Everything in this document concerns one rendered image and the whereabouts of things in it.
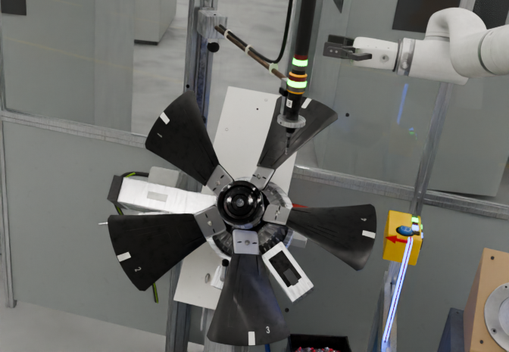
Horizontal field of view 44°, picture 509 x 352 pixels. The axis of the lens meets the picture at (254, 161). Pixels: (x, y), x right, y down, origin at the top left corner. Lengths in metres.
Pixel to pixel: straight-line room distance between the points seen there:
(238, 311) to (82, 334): 1.55
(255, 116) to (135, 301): 1.24
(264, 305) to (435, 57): 0.74
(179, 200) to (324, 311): 1.08
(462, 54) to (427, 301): 1.50
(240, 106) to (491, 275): 0.89
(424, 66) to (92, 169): 1.59
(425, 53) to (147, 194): 0.87
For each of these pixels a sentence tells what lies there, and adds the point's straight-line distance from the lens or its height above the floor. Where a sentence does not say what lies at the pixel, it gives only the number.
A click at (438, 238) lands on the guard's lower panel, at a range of 2.47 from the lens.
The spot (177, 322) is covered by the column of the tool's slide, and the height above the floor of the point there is 0.27.
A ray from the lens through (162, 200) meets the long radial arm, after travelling 1.82.
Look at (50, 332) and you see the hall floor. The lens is 3.09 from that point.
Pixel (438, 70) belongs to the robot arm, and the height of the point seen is 1.64.
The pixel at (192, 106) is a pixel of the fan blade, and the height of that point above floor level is 1.40.
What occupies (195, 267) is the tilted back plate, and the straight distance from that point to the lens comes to 1.88.
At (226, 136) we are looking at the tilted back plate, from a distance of 1.96.
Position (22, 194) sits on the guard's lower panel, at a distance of 2.87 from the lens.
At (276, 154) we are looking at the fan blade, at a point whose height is 1.32.
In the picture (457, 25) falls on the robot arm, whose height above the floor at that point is 1.76.
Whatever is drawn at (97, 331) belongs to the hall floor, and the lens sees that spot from 3.07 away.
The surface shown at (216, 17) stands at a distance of 2.01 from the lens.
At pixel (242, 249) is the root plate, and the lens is 1.64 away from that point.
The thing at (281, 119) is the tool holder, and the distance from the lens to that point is 1.53.
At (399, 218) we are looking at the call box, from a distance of 2.00.
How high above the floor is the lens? 1.99
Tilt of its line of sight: 25 degrees down
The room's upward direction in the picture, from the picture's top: 7 degrees clockwise
